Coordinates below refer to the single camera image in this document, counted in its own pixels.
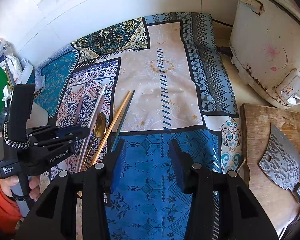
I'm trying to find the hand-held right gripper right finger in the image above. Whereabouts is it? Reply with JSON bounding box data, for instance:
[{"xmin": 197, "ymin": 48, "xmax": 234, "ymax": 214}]
[{"xmin": 168, "ymin": 139, "xmax": 280, "ymax": 240}]

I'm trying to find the black power cord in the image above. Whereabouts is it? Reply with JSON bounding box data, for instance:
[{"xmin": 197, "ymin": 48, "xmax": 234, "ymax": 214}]
[{"xmin": 214, "ymin": 19, "xmax": 234, "ymax": 57}]

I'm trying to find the person's left forearm orange sleeve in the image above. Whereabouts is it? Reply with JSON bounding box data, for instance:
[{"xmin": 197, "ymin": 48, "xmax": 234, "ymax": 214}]
[{"xmin": 0, "ymin": 177, "xmax": 23, "ymax": 233}]

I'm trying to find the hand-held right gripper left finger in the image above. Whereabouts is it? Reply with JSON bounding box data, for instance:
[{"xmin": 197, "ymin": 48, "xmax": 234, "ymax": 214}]
[{"xmin": 15, "ymin": 138, "xmax": 127, "ymax": 240}]

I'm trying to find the person's left hand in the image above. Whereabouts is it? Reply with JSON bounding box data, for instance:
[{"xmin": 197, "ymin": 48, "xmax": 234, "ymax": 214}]
[{"xmin": 0, "ymin": 176, "xmax": 42, "ymax": 202}]

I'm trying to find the silver chopstick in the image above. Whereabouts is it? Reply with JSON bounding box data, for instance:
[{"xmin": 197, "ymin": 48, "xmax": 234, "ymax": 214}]
[{"xmin": 75, "ymin": 84, "xmax": 108, "ymax": 174}]

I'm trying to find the white rice cooker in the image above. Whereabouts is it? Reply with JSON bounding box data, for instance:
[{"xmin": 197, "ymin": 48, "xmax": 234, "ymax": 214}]
[{"xmin": 224, "ymin": 0, "xmax": 300, "ymax": 110}]

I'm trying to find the wooden cutting board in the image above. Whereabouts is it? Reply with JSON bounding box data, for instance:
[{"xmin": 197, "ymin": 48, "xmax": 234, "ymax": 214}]
[{"xmin": 239, "ymin": 103, "xmax": 300, "ymax": 233}]

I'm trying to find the gold chopstick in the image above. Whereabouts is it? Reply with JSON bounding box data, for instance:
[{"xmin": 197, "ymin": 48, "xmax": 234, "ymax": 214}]
[{"xmin": 91, "ymin": 90, "xmax": 135, "ymax": 167}]

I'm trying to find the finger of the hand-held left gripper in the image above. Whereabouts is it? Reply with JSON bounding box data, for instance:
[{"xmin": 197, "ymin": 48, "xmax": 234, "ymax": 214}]
[
  {"xmin": 31, "ymin": 128, "xmax": 92, "ymax": 153},
  {"xmin": 27, "ymin": 124, "xmax": 83, "ymax": 138}
]

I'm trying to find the hammered steel cleaver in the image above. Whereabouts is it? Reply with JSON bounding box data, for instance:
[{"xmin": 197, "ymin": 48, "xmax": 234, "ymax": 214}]
[{"xmin": 258, "ymin": 123, "xmax": 300, "ymax": 206}]

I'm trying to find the gold spoon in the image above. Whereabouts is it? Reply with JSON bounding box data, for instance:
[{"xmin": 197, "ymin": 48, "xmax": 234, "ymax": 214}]
[{"xmin": 77, "ymin": 112, "xmax": 108, "ymax": 197}]

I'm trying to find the patterned blue patchwork cloth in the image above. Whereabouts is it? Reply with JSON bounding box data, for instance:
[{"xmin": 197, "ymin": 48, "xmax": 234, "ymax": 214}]
[{"xmin": 34, "ymin": 11, "xmax": 243, "ymax": 240}]

